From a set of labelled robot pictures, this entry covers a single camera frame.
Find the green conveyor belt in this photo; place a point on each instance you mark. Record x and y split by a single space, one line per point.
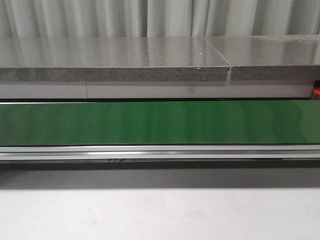
160 122

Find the grey stone counter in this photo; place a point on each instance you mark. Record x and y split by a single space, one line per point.
210 67

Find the red plate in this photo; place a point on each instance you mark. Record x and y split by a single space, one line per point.
316 93

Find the white pleated curtain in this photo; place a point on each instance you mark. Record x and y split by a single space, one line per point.
158 18

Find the aluminium conveyor frame rail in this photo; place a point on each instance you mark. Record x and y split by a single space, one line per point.
158 153

